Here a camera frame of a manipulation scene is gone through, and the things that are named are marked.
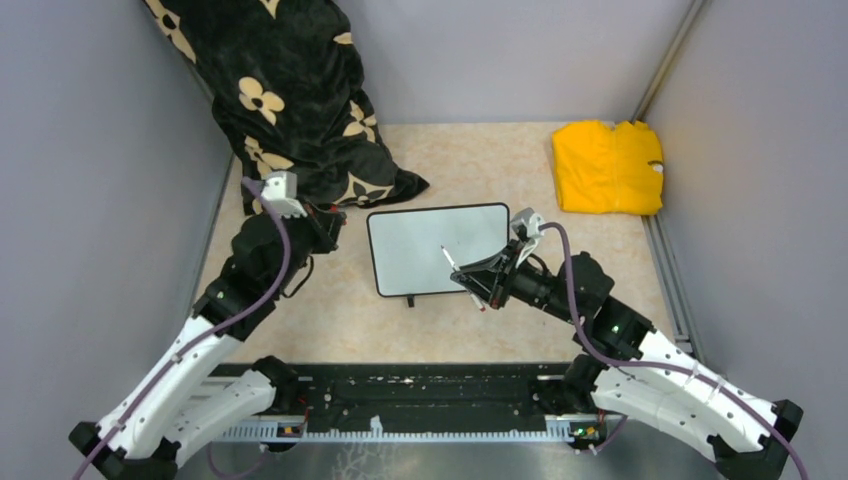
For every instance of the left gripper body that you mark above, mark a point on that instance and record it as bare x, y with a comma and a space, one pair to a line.
319, 237

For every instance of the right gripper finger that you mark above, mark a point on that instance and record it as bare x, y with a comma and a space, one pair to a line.
495, 264
478, 283

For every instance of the aluminium side rail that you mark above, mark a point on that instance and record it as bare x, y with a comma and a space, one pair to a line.
671, 286

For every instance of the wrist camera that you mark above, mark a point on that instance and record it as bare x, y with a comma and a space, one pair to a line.
280, 192
526, 224

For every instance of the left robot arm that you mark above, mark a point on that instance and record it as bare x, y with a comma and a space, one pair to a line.
156, 428

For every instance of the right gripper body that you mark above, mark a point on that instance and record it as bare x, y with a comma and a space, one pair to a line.
509, 278

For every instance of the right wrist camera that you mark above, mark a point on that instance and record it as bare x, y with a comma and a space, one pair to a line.
526, 224

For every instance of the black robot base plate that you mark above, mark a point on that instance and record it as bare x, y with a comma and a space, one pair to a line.
428, 403

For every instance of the black floral blanket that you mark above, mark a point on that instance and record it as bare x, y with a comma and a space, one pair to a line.
287, 86

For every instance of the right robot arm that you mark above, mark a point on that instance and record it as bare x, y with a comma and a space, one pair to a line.
630, 367

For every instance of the yellow folded cloth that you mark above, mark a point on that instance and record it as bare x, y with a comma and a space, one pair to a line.
600, 168

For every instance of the black framed whiteboard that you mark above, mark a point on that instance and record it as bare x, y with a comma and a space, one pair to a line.
414, 251

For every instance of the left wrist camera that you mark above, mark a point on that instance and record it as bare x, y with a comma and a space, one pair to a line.
280, 192

